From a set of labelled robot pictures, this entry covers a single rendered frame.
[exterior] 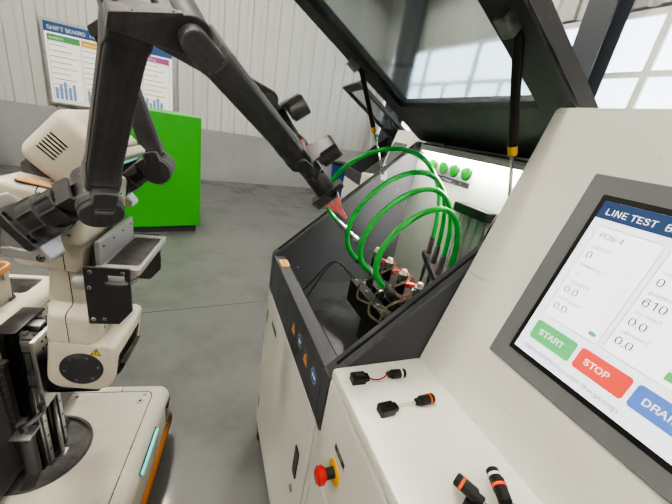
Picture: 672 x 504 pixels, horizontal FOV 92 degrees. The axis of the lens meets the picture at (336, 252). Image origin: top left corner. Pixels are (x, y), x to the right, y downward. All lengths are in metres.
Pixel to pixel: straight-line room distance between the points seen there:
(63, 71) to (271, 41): 3.50
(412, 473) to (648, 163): 0.58
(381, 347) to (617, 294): 0.42
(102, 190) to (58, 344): 0.52
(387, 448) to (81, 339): 0.83
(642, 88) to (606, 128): 4.30
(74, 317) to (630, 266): 1.16
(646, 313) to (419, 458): 0.38
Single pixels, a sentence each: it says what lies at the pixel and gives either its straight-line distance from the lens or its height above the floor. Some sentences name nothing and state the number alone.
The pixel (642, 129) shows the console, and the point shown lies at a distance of 0.70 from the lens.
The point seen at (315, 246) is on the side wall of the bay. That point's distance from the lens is 1.30.
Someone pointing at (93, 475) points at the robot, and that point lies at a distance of 1.49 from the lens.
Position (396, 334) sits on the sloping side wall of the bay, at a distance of 0.74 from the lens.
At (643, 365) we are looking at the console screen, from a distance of 0.60.
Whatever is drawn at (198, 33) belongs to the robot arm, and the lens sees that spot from 0.56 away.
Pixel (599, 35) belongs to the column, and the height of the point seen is 2.80.
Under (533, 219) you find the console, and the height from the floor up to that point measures 1.35.
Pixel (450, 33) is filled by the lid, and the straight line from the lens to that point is 0.87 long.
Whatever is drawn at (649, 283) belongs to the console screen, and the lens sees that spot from 0.61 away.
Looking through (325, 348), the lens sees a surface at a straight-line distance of 0.82.
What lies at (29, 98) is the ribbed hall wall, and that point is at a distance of 7.47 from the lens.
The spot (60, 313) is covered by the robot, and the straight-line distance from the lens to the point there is 1.09.
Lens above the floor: 1.45
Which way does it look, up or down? 21 degrees down
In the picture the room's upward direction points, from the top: 10 degrees clockwise
